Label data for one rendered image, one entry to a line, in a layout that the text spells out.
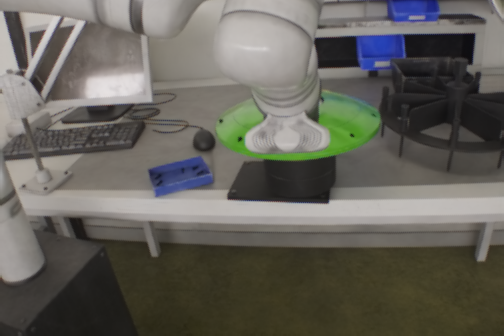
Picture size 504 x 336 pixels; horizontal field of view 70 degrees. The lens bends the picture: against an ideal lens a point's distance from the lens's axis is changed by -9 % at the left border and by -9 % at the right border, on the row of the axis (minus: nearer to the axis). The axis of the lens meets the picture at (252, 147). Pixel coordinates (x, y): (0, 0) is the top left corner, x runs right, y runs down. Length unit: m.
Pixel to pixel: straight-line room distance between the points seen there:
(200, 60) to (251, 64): 1.46
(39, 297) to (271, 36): 0.67
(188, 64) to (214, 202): 1.02
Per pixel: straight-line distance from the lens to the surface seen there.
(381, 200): 0.77
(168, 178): 0.90
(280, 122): 0.42
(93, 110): 1.49
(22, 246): 0.82
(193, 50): 1.72
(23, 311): 0.80
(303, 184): 0.74
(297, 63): 0.27
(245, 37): 0.26
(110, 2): 0.29
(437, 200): 0.80
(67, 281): 0.81
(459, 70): 0.96
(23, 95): 0.95
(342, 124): 0.67
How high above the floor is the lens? 1.34
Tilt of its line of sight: 25 degrees down
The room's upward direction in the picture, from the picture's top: 6 degrees counter-clockwise
